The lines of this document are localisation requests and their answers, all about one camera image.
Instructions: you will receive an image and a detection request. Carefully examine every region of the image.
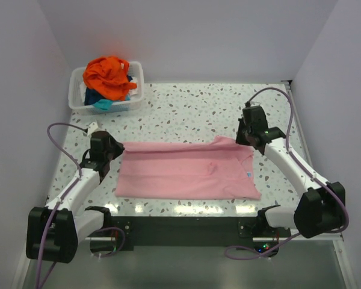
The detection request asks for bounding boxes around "pink t shirt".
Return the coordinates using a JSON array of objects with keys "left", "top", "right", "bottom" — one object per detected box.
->
[{"left": 116, "top": 136, "right": 261, "bottom": 200}]

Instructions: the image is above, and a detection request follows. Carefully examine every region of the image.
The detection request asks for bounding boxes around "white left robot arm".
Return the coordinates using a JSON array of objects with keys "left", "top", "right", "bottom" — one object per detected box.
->
[{"left": 26, "top": 131, "right": 124, "bottom": 263}]

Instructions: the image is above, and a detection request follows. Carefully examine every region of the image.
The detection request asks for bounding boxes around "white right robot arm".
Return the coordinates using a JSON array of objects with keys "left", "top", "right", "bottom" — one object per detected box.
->
[{"left": 236, "top": 103, "right": 348, "bottom": 238}]

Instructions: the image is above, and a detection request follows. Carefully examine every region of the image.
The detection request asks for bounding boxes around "teal t shirt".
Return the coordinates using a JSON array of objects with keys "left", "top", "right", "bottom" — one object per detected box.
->
[{"left": 92, "top": 99, "right": 114, "bottom": 113}]

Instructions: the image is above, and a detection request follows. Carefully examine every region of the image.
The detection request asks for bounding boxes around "dark blue t shirt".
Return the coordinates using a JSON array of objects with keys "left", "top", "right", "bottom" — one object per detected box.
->
[{"left": 84, "top": 88, "right": 105, "bottom": 106}]

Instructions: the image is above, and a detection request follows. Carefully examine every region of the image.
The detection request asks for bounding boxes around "white garment in basket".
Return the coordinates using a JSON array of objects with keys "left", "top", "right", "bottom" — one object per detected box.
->
[{"left": 126, "top": 75, "right": 138, "bottom": 101}]

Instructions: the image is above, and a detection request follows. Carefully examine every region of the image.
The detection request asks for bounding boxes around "orange t shirt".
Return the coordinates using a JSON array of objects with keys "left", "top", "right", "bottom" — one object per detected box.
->
[{"left": 82, "top": 56, "right": 138, "bottom": 101}]

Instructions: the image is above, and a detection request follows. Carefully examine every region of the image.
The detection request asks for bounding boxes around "white plastic laundry basket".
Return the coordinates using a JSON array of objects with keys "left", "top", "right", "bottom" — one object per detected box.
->
[{"left": 68, "top": 61, "right": 144, "bottom": 115}]

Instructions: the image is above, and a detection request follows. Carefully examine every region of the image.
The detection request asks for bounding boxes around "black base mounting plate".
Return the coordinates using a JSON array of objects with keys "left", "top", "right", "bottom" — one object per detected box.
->
[{"left": 88, "top": 215, "right": 292, "bottom": 256}]

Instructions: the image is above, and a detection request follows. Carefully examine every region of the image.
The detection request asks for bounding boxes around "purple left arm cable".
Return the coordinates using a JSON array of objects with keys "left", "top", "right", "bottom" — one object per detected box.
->
[{"left": 34, "top": 122, "right": 91, "bottom": 289}]

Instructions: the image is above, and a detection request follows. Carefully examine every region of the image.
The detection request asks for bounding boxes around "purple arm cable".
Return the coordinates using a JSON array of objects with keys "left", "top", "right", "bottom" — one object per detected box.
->
[
  {"left": 224, "top": 87, "right": 350, "bottom": 260},
  {"left": 34, "top": 122, "right": 91, "bottom": 289}
]

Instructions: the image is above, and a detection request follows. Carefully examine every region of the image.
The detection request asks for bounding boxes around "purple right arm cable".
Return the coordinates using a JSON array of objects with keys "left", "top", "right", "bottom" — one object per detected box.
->
[{"left": 224, "top": 87, "right": 350, "bottom": 260}]

